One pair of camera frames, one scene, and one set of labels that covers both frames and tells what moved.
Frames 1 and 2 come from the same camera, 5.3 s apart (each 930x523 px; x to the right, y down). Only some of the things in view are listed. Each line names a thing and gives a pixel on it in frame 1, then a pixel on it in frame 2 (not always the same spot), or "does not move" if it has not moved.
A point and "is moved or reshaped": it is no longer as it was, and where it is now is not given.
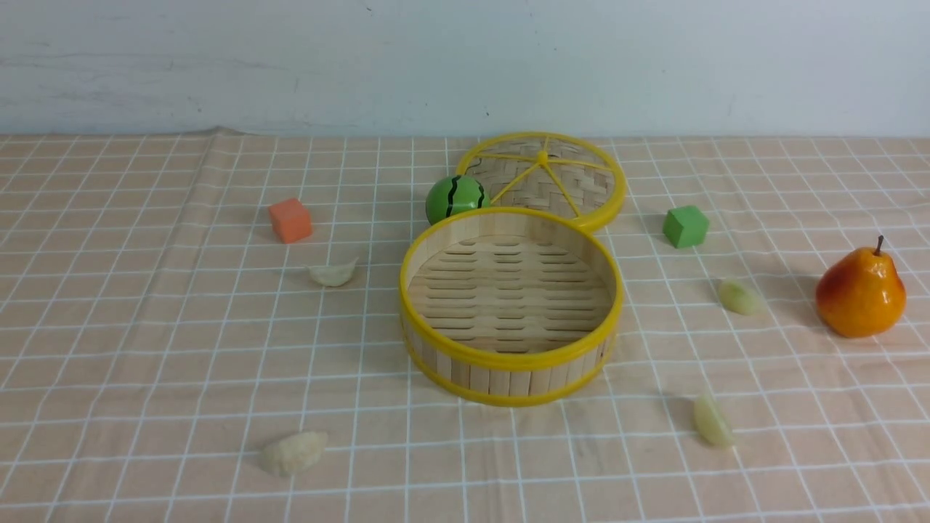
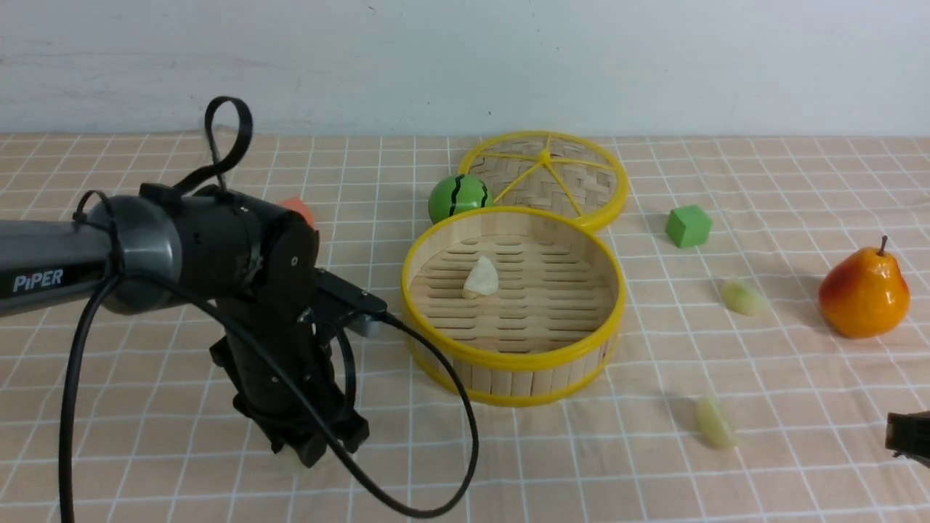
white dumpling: [333, 276] is moved or reshaped
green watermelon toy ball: [453, 195] does not move
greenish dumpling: [709, 423] does not move
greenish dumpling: [739, 298] does not move
